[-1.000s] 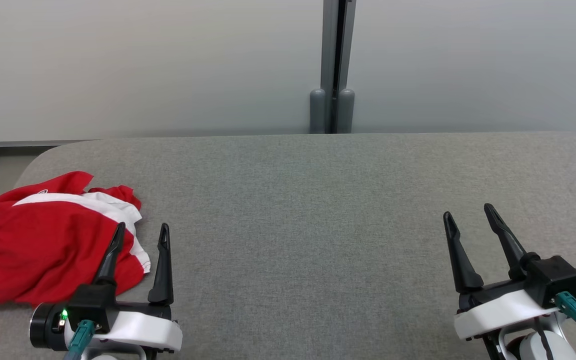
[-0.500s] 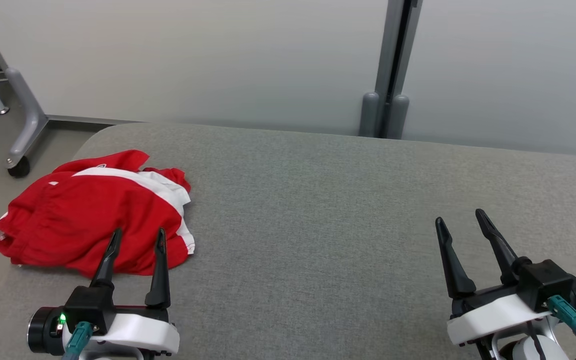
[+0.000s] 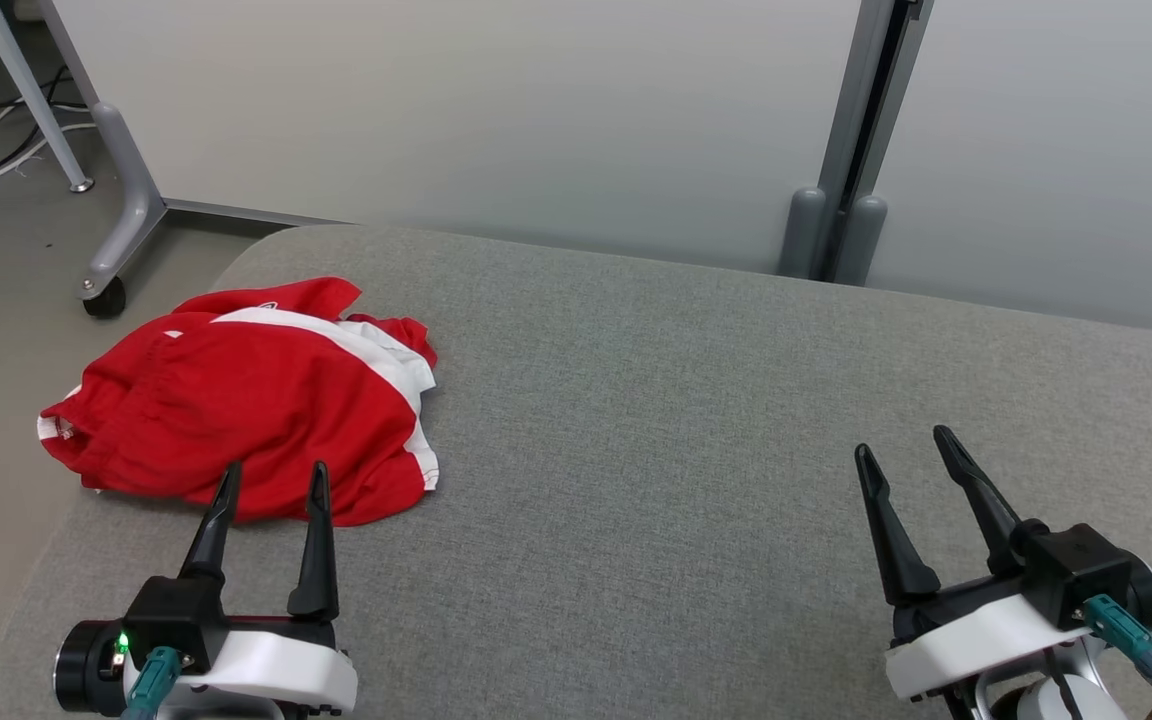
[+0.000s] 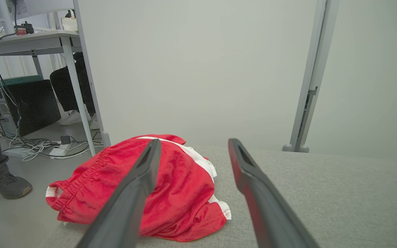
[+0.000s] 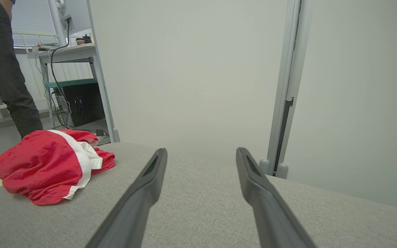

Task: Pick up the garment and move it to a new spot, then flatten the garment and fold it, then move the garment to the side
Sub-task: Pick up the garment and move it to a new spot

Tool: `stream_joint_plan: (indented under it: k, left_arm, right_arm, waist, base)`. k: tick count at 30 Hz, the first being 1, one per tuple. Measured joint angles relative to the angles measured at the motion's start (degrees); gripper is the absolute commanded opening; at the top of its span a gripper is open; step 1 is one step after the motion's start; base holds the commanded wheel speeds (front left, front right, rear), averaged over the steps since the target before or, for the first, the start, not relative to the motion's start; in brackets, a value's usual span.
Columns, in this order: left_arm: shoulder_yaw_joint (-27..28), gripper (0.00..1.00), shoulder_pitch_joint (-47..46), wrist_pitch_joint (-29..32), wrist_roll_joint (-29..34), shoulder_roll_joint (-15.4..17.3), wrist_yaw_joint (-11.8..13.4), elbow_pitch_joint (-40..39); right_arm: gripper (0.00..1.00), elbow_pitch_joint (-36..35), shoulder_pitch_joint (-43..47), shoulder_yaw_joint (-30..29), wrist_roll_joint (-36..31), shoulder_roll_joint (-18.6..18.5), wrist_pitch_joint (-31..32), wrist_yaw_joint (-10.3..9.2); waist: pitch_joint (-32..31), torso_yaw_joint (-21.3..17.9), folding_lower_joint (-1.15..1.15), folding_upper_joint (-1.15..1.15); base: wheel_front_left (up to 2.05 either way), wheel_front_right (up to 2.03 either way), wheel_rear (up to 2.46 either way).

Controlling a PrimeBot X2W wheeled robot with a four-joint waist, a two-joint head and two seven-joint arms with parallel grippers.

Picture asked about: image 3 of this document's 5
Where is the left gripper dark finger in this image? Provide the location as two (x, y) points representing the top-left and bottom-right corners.
(286, 460), (341, 621)
(179, 460), (242, 583)

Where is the left camera cable teal plug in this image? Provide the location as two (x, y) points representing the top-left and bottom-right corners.
(121, 645), (183, 720)

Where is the grey rounded post foot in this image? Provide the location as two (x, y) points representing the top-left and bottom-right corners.
(833, 195), (887, 286)
(778, 187), (827, 279)

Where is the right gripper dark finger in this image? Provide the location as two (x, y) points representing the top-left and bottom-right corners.
(854, 443), (942, 609)
(933, 425), (1029, 578)

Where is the grey partition base rail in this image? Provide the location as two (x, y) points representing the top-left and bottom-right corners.
(164, 198), (352, 229)

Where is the thin slanted desk leg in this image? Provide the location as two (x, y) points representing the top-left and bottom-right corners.
(0, 0), (95, 193)

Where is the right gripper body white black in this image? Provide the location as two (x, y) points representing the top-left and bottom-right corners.
(884, 552), (1152, 701)

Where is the black caster wheel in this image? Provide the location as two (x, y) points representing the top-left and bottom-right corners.
(82, 275), (127, 319)

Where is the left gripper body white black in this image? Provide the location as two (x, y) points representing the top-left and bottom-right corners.
(54, 613), (358, 718)

